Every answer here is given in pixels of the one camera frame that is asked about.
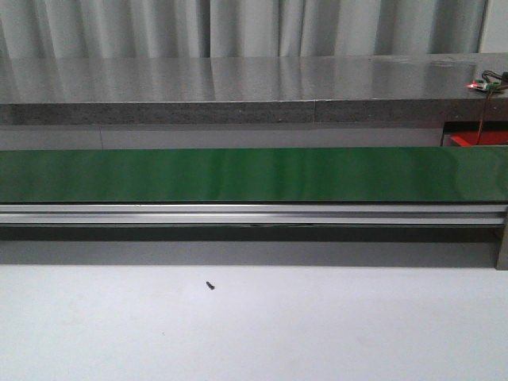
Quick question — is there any green conveyor belt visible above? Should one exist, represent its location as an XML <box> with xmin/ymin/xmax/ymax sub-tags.
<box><xmin>1</xmin><ymin>146</ymin><xmax>507</xmax><ymax>203</ymax></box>

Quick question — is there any red plastic tray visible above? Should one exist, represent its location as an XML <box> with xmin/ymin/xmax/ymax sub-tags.
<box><xmin>450</xmin><ymin>131</ymin><xmax>508</xmax><ymax>147</ymax></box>

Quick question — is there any grey stone counter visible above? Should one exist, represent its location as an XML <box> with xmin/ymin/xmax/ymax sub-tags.
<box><xmin>1</xmin><ymin>53</ymin><xmax>507</xmax><ymax>125</ymax></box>

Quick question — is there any small green circuit board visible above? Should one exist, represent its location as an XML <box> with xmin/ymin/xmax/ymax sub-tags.
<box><xmin>467</xmin><ymin>79</ymin><xmax>502</xmax><ymax>93</ymax></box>

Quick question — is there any grey curtain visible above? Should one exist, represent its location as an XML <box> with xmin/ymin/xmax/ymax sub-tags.
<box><xmin>1</xmin><ymin>1</ymin><xmax>487</xmax><ymax>59</ymax></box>

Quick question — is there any red black wire cable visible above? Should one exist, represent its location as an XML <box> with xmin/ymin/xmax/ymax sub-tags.
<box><xmin>475</xmin><ymin>70</ymin><xmax>508</xmax><ymax>147</ymax></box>

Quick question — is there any aluminium conveyor frame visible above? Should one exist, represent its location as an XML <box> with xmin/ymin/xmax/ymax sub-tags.
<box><xmin>1</xmin><ymin>203</ymin><xmax>507</xmax><ymax>270</ymax></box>

